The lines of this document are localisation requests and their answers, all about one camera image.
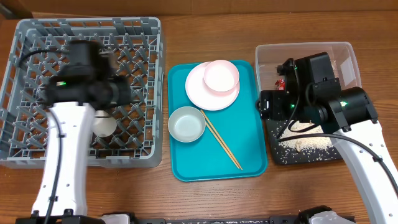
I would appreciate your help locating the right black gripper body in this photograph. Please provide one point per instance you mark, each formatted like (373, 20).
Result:
(286, 71)

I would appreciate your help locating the snack wrapper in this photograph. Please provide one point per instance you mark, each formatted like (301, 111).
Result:
(280, 84)

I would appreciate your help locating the pink bowl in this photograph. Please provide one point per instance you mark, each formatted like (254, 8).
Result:
(221, 75)

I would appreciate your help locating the wooden chopstick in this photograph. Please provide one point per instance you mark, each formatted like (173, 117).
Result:
(227, 151)
(211, 125)

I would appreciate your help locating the grey bowl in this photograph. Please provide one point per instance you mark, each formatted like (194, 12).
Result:
(186, 124)

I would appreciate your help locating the pale green cup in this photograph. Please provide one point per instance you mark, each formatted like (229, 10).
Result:
(104, 125)

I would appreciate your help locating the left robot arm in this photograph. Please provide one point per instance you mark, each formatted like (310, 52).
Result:
(88, 83)

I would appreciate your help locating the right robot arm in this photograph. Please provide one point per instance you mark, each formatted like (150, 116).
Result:
(314, 105)

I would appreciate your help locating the spilled rice pile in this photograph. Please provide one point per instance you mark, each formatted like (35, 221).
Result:
(304, 143)

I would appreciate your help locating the teal serving tray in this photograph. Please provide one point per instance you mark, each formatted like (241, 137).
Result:
(239, 125)

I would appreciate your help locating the black tray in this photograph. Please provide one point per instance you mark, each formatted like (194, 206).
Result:
(282, 156)

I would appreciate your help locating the clear plastic bin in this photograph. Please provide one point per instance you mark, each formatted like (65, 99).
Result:
(341, 54)

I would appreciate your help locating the large pink plate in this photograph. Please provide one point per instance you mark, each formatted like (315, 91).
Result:
(204, 97)

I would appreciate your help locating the grey plastic dish rack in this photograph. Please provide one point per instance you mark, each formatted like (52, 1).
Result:
(38, 53)

